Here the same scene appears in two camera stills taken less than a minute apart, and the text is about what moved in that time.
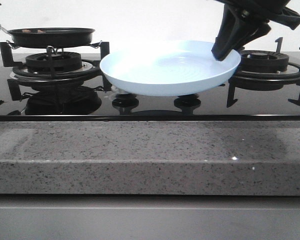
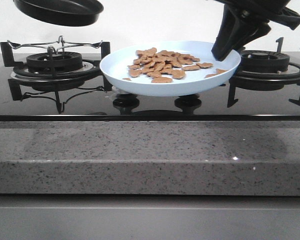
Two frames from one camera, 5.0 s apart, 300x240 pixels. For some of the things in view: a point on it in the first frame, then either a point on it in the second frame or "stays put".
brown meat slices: (26, 30) to (157, 64)
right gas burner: (264, 70) stays put
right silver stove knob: (189, 96) stays put
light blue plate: (166, 68) stays put
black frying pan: (47, 37) to (80, 13)
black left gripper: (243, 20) stays put
